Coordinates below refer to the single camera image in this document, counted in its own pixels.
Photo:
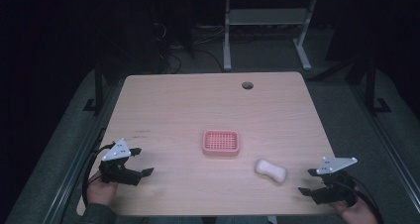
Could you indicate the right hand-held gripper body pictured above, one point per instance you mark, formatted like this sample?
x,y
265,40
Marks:
x,y
333,164

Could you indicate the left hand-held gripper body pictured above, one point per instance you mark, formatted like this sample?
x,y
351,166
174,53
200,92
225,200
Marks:
x,y
116,153

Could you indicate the white soap bar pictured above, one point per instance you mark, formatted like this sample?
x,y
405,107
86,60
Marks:
x,y
270,171

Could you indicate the pink soap dish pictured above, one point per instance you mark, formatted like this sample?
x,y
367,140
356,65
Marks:
x,y
221,142

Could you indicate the person's left hand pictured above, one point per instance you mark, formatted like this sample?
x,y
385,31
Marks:
x,y
100,192

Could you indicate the person's right hand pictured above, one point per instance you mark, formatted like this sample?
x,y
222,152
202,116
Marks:
x,y
358,214

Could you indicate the black metal stand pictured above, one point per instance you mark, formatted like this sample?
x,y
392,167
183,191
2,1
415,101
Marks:
x,y
98,85
371,91

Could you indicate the white metal stand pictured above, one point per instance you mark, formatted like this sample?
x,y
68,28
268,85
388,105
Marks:
x,y
264,16

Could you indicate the aluminium floor rail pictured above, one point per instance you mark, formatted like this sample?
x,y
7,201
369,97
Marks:
x,y
389,144
71,174

